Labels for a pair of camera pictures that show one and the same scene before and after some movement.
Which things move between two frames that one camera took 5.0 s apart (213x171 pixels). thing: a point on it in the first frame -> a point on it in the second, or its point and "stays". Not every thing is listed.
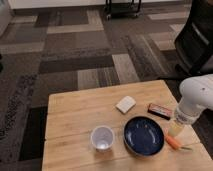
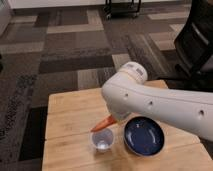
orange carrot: [175, 144] -> [106, 122]
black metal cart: [122, 10] stays
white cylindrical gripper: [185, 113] -> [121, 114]
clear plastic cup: [102, 138] stays
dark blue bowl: [143, 135] stays
